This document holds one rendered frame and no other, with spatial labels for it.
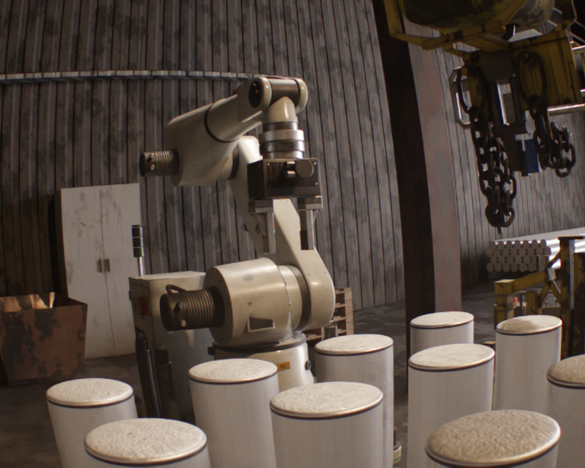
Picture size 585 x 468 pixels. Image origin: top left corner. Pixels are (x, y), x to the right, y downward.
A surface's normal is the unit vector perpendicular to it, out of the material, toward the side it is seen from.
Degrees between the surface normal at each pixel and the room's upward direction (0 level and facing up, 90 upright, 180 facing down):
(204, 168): 131
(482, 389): 90
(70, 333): 105
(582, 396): 90
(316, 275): 54
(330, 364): 90
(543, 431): 9
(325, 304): 99
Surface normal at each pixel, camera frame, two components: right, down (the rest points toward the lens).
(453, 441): -0.13, -0.99
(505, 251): -0.82, 0.07
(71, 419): -0.10, 0.03
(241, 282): 0.25, -0.64
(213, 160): 0.38, 0.65
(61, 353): 0.57, 0.24
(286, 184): 0.47, -0.02
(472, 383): 0.22, 0.00
